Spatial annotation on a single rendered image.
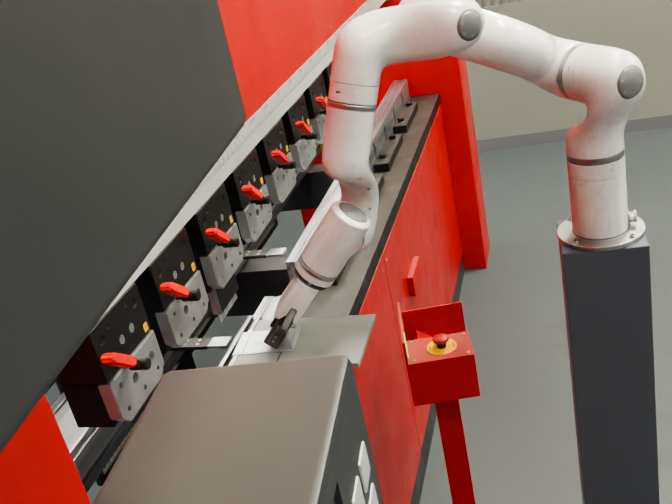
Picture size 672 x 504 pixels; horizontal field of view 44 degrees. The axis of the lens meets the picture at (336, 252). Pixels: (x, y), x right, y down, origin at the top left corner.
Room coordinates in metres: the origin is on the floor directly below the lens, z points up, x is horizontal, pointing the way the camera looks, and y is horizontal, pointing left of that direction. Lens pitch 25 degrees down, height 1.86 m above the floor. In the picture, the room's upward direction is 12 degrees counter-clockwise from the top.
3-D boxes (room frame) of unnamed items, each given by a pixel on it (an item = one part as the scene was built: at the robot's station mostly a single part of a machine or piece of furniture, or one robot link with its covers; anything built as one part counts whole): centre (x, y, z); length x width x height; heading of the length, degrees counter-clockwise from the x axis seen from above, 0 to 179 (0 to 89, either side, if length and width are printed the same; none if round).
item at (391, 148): (2.83, -0.26, 0.89); 0.30 x 0.05 x 0.03; 161
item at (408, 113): (3.21, -0.39, 0.89); 0.30 x 0.05 x 0.03; 161
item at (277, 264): (2.21, 0.41, 0.81); 0.64 x 0.08 x 0.14; 71
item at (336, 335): (1.47, 0.10, 1.00); 0.26 x 0.18 x 0.01; 71
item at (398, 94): (2.71, -0.16, 0.92); 1.68 x 0.06 x 0.10; 161
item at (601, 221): (1.66, -0.59, 1.09); 0.19 x 0.19 x 0.18
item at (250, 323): (1.53, 0.24, 0.99); 0.20 x 0.03 x 0.03; 161
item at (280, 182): (1.87, 0.12, 1.26); 0.15 x 0.09 x 0.17; 161
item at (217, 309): (1.52, 0.24, 1.13); 0.10 x 0.02 x 0.10; 161
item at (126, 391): (1.11, 0.37, 1.26); 0.15 x 0.09 x 0.17; 161
